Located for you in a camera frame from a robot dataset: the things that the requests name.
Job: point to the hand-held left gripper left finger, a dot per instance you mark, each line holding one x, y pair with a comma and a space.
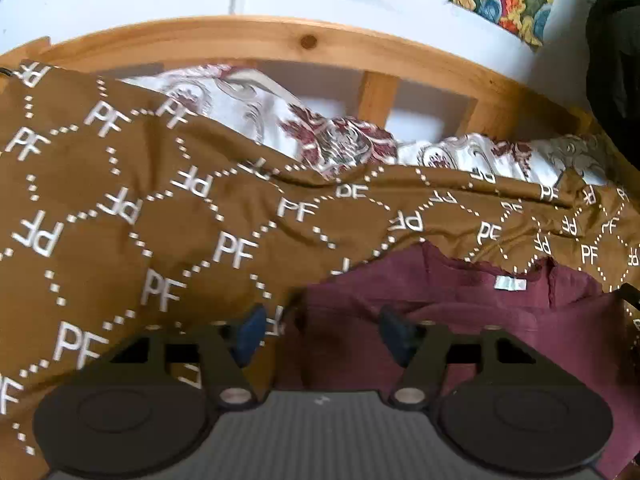
251, 336

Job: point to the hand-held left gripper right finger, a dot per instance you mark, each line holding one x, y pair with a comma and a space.
398, 336

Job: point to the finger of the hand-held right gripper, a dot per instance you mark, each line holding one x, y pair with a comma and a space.
632, 300

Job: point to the maroon long-sleeve shirt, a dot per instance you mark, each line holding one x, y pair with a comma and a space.
475, 305

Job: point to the brown patterned blanket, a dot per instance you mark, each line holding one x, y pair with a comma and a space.
125, 200

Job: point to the white floral pillow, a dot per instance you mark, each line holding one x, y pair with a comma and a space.
260, 105

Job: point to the black puffer jacket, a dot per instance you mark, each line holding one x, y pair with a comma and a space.
617, 60

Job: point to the wooden bed headboard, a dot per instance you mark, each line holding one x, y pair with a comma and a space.
280, 40

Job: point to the colourful floral cloth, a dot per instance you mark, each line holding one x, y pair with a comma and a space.
510, 0

